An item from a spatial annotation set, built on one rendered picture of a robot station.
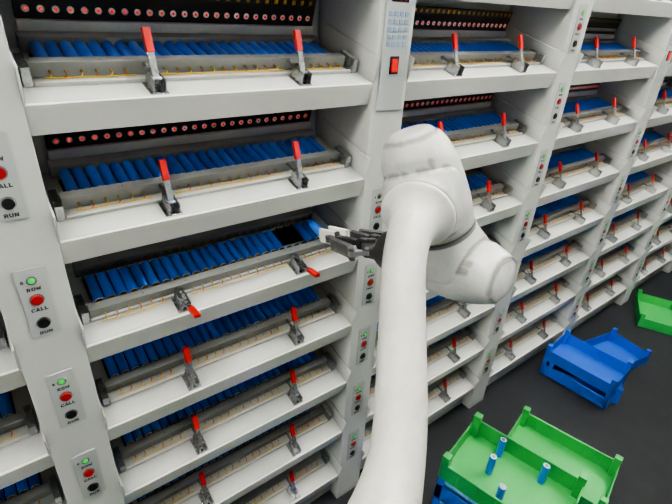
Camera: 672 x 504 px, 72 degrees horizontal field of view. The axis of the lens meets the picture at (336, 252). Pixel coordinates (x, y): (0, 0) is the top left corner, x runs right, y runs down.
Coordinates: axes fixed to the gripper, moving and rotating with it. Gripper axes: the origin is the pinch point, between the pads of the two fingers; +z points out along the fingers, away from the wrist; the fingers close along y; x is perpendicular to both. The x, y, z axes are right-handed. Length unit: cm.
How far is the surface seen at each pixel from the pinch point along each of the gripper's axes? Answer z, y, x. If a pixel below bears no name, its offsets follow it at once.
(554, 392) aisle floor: 12, -121, 104
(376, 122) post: -1.8, -12.5, -22.3
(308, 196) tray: 2.0, 4.2, -9.2
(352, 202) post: 6.4, -10.8, -4.6
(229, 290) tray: 8.4, 22.0, 7.8
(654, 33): -2, -151, -41
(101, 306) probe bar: 10.4, 45.4, 3.9
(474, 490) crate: -21, -20, 67
